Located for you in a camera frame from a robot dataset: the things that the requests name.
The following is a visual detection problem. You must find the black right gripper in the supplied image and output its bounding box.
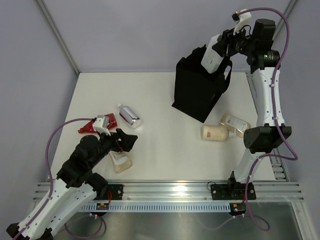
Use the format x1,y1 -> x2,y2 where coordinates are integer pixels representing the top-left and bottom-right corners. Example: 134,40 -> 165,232
212,23 -> 256,58

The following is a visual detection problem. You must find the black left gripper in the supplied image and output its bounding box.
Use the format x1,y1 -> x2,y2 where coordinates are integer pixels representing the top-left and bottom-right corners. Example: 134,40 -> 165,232
88,127 -> 137,168

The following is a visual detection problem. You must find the clear soap refill bottle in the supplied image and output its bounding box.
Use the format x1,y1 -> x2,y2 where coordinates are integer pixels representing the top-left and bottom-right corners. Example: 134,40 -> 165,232
108,151 -> 133,174

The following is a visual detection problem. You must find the white bottle black cap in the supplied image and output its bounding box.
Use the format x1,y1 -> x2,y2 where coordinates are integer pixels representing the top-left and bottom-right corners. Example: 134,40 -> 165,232
201,34 -> 223,74

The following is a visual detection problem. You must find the red dish soap bottle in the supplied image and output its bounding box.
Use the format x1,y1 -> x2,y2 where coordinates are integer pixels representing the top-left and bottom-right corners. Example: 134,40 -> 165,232
78,113 -> 118,134

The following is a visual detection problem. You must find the amber pump soap bottle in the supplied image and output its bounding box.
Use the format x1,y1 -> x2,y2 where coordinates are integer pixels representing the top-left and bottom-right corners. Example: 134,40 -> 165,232
220,113 -> 251,137

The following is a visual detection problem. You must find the cream lotion bottle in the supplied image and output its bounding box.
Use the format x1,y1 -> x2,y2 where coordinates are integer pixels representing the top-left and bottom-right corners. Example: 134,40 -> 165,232
200,125 -> 236,142

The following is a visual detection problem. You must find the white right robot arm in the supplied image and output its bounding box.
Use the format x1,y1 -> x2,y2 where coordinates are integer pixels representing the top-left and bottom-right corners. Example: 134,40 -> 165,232
125,19 -> 292,200

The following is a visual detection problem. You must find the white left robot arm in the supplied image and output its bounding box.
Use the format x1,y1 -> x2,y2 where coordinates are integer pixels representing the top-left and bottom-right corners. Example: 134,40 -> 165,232
6,128 -> 138,240

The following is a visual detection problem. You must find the black canvas bag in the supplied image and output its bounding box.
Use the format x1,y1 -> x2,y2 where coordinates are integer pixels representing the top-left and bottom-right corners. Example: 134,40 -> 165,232
172,46 -> 233,123

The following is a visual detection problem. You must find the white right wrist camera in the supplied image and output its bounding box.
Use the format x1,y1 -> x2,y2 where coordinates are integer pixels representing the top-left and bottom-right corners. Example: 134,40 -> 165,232
232,9 -> 252,35

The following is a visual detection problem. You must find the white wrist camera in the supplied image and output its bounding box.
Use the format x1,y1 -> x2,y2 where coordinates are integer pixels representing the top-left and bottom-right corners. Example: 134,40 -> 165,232
232,9 -> 252,35
92,115 -> 111,136

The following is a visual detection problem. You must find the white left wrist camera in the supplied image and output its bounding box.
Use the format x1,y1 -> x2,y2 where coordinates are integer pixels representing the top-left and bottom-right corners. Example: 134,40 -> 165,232
92,115 -> 111,136

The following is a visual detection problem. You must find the aluminium front rail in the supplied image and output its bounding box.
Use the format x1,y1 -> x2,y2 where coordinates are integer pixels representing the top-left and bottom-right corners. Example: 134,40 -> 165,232
32,181 -> 305,203

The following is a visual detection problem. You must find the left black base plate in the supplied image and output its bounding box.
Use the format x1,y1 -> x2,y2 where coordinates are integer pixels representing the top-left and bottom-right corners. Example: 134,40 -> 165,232
94,183 -> 124,201

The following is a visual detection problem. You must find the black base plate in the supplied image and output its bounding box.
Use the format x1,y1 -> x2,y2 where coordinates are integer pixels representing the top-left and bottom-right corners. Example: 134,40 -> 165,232
210,183 -> 257,201
94,183 -> 124,201

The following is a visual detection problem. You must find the white slotted cable duct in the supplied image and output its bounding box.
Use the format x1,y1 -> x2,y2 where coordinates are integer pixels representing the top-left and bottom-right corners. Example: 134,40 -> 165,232
79,202 -> 231,213

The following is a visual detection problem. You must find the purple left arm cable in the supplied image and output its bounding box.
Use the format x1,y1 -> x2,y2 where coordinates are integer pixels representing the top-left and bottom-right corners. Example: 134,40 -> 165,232
12,118 -> 107,240

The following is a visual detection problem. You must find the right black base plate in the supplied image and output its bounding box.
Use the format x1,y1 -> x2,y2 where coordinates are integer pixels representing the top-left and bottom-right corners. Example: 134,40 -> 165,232
210,183 -> 257,201

